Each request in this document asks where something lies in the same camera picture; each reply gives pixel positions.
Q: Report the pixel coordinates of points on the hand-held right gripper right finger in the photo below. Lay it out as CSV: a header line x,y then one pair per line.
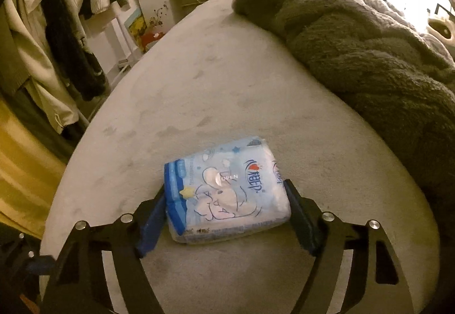
x,y
302,221

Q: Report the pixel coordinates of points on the dark fuzzy blanket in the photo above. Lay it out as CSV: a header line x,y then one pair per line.
x,y
355,50

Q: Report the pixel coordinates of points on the red bag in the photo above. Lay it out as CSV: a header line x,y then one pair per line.
x,y
151,40

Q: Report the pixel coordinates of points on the colourful picture board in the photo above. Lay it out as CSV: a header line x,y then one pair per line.
x,y
137,27

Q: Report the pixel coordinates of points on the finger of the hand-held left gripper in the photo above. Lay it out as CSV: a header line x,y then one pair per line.
x,y
41,265

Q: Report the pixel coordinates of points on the black metal frame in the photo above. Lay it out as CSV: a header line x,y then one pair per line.
x,y
444,9

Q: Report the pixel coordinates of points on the black hanging garment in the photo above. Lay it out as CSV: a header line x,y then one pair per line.
x,y
71,33

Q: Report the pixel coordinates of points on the blue tissue pack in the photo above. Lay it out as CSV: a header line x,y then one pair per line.
x,y
227,193

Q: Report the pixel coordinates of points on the white rounded object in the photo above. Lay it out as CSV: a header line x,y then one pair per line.
x,y
440,27

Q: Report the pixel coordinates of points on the cream hanging garment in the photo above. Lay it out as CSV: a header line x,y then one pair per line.
x,y
39,57

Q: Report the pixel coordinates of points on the grey plush bed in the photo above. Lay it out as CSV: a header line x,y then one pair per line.
x,y
213,104

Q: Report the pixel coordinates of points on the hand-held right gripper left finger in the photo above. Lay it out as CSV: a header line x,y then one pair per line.
x,y
153,225

